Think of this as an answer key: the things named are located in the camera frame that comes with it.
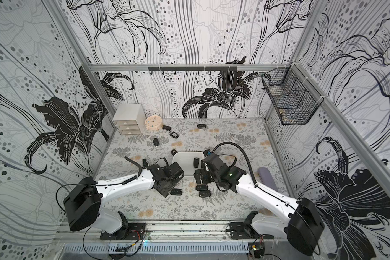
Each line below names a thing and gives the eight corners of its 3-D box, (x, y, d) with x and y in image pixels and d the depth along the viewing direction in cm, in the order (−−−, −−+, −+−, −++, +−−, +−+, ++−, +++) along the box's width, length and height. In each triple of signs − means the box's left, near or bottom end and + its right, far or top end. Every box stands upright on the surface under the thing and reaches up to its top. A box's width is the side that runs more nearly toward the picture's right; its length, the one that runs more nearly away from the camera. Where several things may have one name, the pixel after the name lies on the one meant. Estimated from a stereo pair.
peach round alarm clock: (144, 131, 115) (142, 127, 112) (148, 118, 123) (146, 115, 120) (161, 131, 115) (161, 127, 112) (164, 118, 123) (163, 115, 120)
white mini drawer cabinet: (118, 135, 112) (109, 122, 101) (125, 117, 123) (118, 103, 113) (142, 135, 112) (136, 121, 101) (148, 117, 123) (142, 103, 113)
